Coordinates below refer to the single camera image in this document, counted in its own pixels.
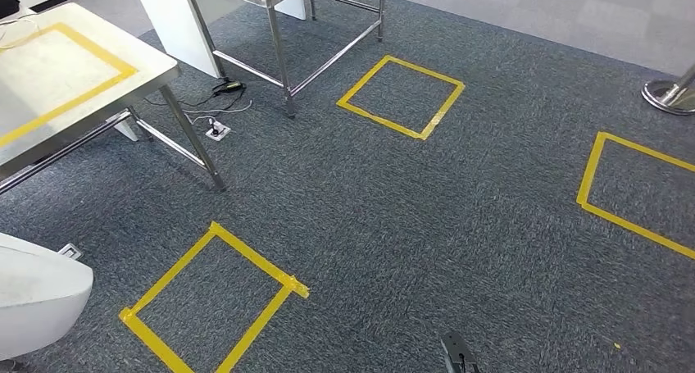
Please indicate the black power adapter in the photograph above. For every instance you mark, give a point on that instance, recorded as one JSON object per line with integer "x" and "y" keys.
{"x": 228, "y": 86}

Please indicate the white pillar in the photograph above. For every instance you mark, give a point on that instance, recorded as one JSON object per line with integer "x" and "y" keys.
{"x": 173, "y": 23}

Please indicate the black object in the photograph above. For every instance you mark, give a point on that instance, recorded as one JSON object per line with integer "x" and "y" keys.
{"x": 6, "y": 1}

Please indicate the barrier stanchion base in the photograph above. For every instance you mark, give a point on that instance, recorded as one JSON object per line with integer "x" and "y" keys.
{"x": 670, "y": 99}

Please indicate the black robot body part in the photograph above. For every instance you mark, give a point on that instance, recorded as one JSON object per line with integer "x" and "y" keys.
{"x": 459, "y": 357}

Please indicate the white plastic shell part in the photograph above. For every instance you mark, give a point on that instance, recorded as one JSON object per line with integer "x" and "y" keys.
{"x": 38, "y": 294}

